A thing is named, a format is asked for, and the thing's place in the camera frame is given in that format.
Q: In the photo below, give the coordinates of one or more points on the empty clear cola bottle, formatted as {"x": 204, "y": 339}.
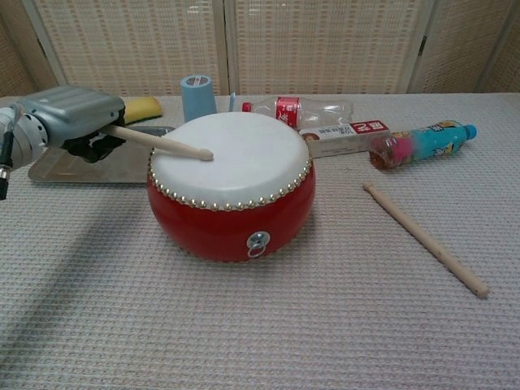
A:
{"x": 288, "y": 109}

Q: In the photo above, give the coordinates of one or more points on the yellow cleaning sponge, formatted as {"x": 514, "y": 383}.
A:
{"x": 144, "y": 107}

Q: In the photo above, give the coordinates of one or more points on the light blue plastic mug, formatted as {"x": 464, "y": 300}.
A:
{"x": 197, "y": 99}

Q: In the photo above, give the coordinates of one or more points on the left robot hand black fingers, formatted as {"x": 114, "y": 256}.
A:
{"x": 73, "y": 109}

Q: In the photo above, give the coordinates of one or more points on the rectangular stainless steel tray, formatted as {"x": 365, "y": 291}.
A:
{"x": 81, "y": 172}

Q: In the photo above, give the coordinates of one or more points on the woven bamboo folding screen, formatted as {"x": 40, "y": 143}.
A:
{"x": 325, "y": 44}

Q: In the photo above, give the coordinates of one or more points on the cling film box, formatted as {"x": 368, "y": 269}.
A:
{"x": 345, "y": 138}

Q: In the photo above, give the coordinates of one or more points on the beige woven tablecloth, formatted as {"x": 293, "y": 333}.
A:
{"x": 284, "y": 325}

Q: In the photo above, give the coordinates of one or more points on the colourful blue-capped drink bottle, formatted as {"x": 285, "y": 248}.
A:
{"x": 426, "y": 142}

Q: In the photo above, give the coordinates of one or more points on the red drum with white skin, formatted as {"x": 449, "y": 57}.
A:
{"x": 227, "y": 191}

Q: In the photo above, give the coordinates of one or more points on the wooden drumstick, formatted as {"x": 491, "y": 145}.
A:
{"x": 170, "y": 144}
{"x": 422, "y": 237}

